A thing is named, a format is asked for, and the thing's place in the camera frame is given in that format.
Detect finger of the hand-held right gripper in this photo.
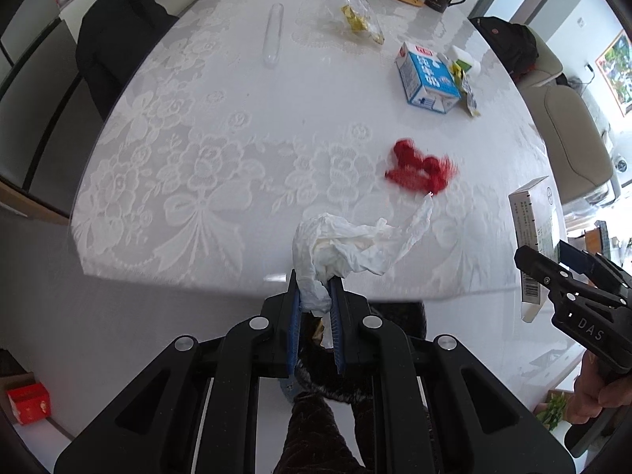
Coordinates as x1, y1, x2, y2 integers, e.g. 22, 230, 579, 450
557, 240, 632, 303
513, 246, 574, 303

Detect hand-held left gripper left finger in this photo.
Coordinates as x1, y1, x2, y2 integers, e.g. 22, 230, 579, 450
53, 269, 302, 474

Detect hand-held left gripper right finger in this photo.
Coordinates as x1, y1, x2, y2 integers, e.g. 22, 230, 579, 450
328, 276, 576, 474

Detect white medicine box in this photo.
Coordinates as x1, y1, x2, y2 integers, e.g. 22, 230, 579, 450
508, 176, 566, 324

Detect white tissue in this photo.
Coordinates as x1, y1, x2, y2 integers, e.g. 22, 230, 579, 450
291, 195, 434, 349

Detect yellow white snack wrapper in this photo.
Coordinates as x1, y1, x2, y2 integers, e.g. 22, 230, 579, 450
448, 62, 482, 118

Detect clear bag with yellow wrappers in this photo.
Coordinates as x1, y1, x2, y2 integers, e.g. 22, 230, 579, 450
323, 0, 386, 46

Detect person's right hand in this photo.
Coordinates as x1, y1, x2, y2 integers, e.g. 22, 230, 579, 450
568, 354, 627, 426

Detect green leafy vegetables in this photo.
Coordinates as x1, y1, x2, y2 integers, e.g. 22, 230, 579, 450
536, 390, 568, 428

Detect person's patterned trousers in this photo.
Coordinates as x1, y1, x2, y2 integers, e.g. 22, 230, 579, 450
271, 392, 366, 474

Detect beige dining chair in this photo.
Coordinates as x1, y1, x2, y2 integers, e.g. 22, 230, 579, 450
518, 24, 566, 90
155, 0, 204, 18
543, 85, 615, 205

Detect red crumpled wrapper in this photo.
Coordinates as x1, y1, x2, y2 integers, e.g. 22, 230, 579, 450
384, 138, 460, 196

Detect white lace tablecloth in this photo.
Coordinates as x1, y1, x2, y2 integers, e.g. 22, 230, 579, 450
69, 0, 568, 302

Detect blue white milk carton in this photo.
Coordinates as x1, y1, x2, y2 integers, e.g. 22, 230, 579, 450
394, 42, 462, 115

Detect small white green box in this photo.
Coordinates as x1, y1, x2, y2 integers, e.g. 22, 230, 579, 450
450, 45, 482, 77

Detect black backpack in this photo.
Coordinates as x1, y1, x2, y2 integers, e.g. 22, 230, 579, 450
469, 16, 540, 90

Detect red box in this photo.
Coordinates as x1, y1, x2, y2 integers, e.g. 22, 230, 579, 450
6, 382, 51, 425

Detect clear plastic tube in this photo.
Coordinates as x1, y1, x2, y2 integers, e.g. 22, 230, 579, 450
263, 3, 284, 68

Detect grey cabinet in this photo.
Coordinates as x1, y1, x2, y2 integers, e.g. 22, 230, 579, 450
0, 17, 90, 218

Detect black jacket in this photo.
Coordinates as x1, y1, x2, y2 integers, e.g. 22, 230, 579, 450
75, 0, 229, 122

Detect framed wall picture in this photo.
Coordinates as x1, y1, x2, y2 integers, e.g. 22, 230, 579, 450
595, 30, 632, 118

